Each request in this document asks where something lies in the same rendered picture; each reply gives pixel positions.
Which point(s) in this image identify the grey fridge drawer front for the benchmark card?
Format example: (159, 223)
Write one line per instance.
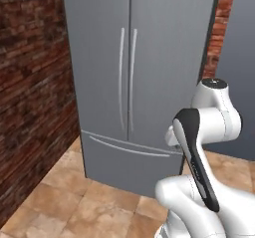
(113, 165)

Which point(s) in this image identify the grey steel fridge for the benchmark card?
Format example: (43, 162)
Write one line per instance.
(99, 82)

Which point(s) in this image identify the grey fridge door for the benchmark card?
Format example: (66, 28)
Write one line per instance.
(166, 56)
(96, 66)

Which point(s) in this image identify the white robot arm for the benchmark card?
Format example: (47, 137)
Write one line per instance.
(215, 122)

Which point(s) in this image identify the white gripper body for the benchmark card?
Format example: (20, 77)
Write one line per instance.
(171, 136)

